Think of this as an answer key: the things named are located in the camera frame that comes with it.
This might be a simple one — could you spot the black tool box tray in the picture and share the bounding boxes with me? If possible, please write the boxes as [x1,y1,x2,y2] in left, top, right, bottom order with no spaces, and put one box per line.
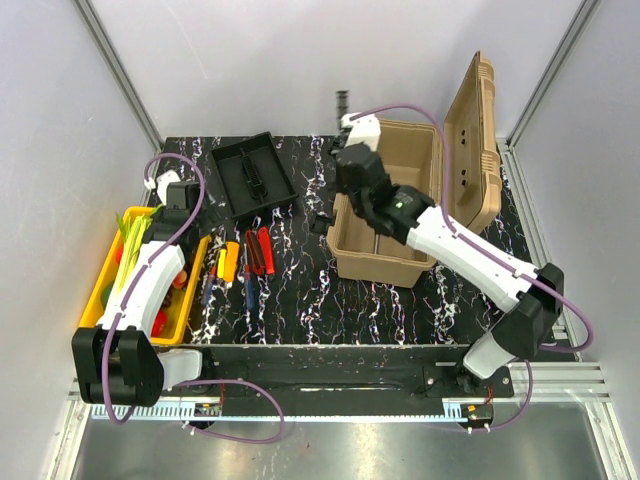
[211,132,298,221]

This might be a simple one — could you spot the red handled pliers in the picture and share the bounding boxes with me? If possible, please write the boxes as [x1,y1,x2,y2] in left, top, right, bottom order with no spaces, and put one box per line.
[245,230,266,276]

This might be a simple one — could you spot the tan plastic tool box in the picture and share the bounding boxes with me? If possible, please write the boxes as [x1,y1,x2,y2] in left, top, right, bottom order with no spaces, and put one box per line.
[327,52,502,288]

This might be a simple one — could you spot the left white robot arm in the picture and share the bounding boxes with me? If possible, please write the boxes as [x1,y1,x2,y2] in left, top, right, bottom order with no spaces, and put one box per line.
[71,181,217,407]

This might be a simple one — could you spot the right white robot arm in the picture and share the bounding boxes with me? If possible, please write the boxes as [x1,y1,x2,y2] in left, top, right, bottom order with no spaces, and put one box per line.
[331,143,564,396]

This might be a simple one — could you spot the yellow utility knife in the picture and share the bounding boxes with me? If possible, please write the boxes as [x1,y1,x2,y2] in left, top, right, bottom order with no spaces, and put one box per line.
[216,241,240,283]

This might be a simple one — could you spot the small blue red screwdriver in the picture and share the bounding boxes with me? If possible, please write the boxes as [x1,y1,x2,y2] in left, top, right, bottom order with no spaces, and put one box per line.
[201,265,217,306]

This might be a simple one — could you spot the red cherry cluster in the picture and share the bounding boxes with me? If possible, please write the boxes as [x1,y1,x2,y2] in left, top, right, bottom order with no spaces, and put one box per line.
[171,270,189,290]

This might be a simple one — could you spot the black marble pattern mat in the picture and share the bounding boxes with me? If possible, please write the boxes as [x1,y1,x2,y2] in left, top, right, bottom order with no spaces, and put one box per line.
[152,135,559,346]

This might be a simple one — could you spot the green white leek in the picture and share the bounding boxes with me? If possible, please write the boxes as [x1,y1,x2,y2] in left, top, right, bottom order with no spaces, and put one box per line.
[111,207,158,296]

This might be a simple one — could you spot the yellow plastic bin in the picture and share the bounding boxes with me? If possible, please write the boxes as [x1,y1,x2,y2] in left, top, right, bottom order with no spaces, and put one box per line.
[78,231,210,346]

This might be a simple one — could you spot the red apple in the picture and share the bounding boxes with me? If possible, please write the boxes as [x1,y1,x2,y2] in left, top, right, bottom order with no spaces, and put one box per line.
[151,309,168,337]

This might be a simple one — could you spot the green lime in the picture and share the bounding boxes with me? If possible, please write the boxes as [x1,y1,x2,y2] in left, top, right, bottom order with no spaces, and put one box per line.
[100,281,114,309]

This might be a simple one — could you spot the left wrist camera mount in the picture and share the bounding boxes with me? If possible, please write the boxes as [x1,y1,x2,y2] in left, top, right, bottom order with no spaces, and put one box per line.
[144,170,181,204]

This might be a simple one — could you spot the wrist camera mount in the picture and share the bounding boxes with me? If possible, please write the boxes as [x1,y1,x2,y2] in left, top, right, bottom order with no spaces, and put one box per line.
[340,113,381,151]
[144,170,181,204]

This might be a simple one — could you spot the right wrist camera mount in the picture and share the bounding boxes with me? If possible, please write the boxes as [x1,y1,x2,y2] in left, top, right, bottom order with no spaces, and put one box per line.
[340,113,381,151]

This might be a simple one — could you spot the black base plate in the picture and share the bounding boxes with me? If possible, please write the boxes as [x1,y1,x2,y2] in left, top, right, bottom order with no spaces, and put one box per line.
[199,345,514,421]

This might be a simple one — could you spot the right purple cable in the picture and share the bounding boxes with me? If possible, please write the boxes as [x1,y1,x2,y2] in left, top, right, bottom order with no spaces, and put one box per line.
[349,103,596,434]

